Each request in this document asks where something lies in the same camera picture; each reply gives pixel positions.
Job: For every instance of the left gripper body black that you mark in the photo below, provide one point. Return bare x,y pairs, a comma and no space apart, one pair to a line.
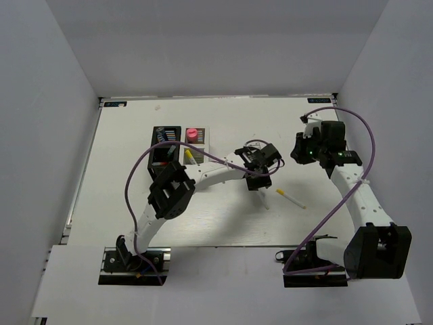
258,182

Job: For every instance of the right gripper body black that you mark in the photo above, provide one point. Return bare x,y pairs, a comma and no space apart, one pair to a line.
310,149

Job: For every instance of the pale yellow white marker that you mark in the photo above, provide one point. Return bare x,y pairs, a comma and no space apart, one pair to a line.
263,199

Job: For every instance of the yellow cap marker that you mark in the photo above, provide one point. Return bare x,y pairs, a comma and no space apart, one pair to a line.
190,157
291,199

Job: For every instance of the green thin pen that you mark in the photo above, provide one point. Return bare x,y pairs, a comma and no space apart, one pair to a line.
170,153

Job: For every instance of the blue white glue tube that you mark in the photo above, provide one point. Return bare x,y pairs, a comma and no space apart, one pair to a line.
161,135

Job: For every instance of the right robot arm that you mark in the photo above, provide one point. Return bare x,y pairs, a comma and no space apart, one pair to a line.
379,248

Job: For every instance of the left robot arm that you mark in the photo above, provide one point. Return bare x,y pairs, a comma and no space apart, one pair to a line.
174,186

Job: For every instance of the white pen holder box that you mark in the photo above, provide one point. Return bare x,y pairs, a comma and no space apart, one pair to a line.
201,141

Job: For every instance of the black pen holder box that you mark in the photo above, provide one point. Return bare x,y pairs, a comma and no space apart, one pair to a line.
159,154

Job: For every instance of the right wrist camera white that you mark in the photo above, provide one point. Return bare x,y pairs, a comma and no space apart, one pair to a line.
311,122

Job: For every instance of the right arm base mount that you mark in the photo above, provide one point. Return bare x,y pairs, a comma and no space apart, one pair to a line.
306,259

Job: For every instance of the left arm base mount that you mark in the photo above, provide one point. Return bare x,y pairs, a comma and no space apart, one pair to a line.
120,268

